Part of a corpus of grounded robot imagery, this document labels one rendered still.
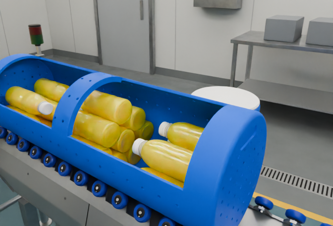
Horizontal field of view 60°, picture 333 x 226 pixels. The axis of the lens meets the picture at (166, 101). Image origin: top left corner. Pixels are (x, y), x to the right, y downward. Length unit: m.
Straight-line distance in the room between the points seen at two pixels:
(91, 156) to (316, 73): 3.57
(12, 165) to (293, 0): 3.48
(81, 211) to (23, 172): 0.30
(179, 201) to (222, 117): 0.18
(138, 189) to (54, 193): 0.41
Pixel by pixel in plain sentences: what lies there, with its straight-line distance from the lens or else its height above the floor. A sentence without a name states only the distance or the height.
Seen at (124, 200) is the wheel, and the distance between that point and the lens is 0.76.
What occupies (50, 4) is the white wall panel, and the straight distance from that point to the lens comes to 6.44.
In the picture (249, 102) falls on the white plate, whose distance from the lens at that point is 1.17.
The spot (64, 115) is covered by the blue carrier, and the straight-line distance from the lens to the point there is 0.77.
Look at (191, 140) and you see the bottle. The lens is 0.70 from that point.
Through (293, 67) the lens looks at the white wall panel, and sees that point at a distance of 4.05.
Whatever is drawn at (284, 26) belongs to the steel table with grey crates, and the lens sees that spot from 3.21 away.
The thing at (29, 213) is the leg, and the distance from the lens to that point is 1.43.
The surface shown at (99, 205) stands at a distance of 0.84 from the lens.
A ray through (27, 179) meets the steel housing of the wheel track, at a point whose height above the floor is 0.86.
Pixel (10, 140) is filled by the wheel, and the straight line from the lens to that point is 1.15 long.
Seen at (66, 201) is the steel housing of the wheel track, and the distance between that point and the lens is 0.95.
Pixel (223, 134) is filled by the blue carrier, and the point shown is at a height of 1.22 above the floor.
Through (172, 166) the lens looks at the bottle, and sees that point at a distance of 0.62.
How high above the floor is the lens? 1.47
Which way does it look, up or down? 23 degrees down
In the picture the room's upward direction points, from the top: straight up
